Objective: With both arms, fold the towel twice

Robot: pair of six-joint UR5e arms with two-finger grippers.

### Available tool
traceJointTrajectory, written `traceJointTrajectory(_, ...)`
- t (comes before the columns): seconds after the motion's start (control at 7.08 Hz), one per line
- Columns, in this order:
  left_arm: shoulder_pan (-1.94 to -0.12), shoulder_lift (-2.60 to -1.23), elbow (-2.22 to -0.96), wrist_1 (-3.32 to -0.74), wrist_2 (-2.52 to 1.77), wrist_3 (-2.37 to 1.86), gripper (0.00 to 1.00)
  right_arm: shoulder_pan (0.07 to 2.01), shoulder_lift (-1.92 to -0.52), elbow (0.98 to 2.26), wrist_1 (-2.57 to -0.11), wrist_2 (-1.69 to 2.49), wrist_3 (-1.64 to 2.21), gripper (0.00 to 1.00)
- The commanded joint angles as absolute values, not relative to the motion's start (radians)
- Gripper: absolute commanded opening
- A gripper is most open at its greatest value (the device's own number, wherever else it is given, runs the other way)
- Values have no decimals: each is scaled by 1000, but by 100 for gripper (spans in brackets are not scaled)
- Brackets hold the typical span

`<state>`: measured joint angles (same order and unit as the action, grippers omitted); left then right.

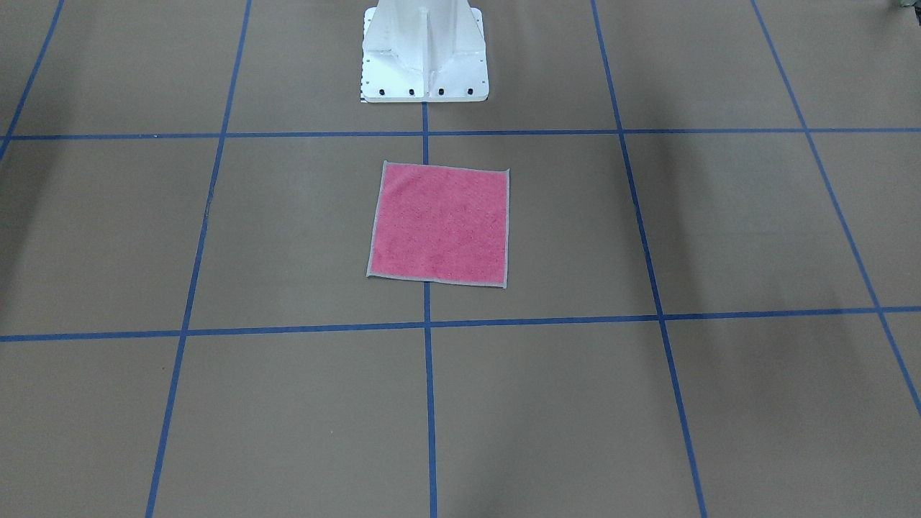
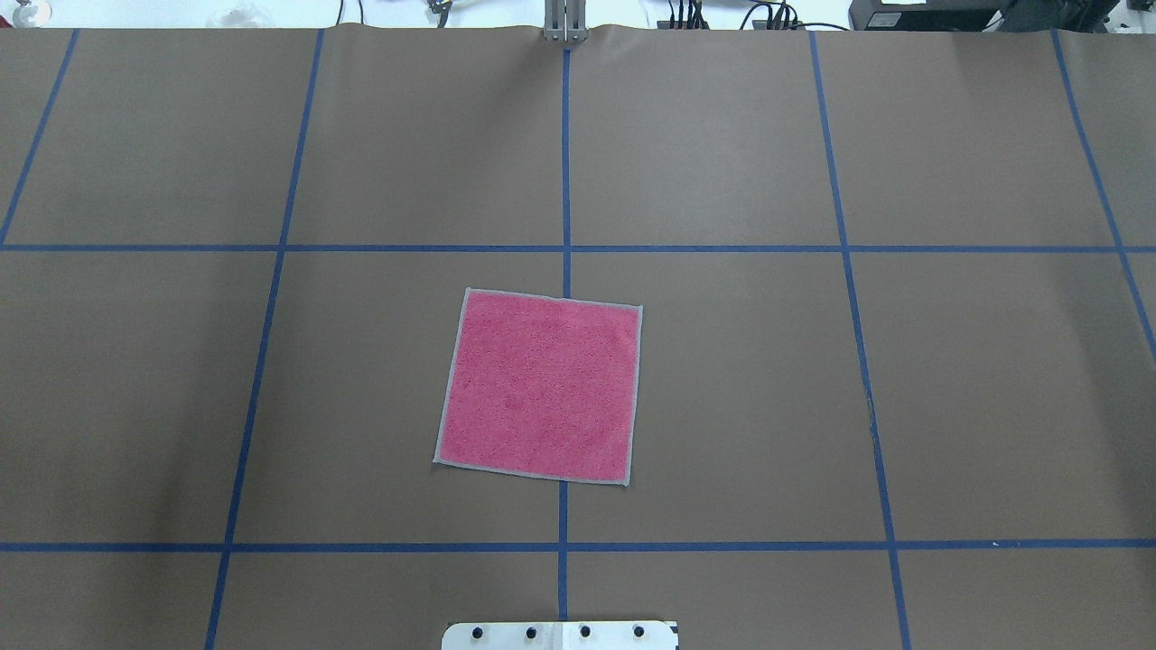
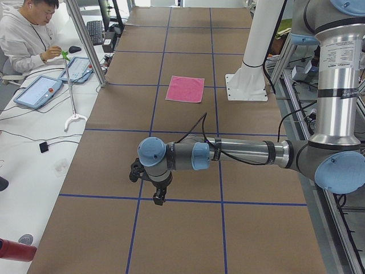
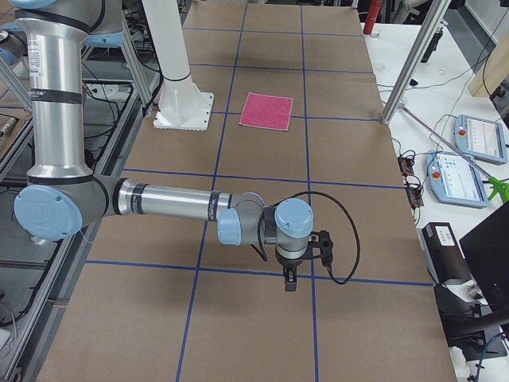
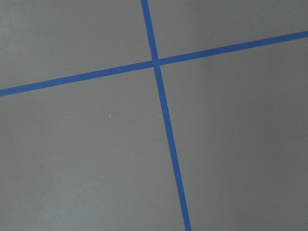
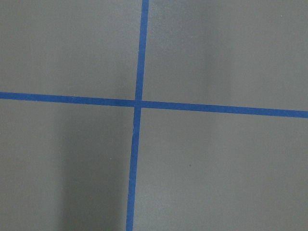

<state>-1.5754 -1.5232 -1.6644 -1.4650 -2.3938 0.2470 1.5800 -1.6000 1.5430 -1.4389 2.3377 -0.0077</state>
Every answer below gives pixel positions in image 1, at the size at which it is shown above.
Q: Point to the pink towel with grey back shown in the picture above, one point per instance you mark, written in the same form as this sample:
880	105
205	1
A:
441	224

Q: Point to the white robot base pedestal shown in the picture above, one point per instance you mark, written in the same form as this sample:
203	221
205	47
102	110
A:
424	52

